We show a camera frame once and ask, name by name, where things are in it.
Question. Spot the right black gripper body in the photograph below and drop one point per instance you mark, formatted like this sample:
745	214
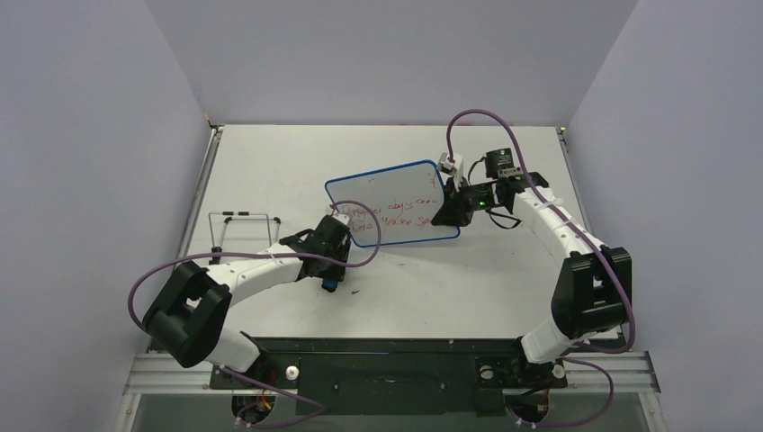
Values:
454	199

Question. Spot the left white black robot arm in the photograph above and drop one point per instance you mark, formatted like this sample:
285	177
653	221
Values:
188	318

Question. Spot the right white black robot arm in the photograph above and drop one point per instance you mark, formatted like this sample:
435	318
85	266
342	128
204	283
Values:
593	290

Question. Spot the blue and black eraser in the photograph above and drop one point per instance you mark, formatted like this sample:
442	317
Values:
330	284

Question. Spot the aluminium rail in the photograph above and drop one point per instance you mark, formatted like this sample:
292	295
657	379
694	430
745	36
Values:
161	374

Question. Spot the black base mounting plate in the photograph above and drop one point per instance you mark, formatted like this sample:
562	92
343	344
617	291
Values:
404	376

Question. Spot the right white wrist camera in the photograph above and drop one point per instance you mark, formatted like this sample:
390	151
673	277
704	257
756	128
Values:
452	165

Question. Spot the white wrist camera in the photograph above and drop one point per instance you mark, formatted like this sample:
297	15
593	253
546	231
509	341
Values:
452	165
332	211

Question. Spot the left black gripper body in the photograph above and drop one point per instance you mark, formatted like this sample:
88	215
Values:
331	272

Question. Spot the wire whiteboard stand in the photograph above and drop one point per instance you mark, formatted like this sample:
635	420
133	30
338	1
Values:
242	229

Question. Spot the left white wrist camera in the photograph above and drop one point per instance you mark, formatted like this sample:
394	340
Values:
332	211

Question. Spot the blue framed whiteboard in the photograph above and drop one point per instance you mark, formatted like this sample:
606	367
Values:
392	206

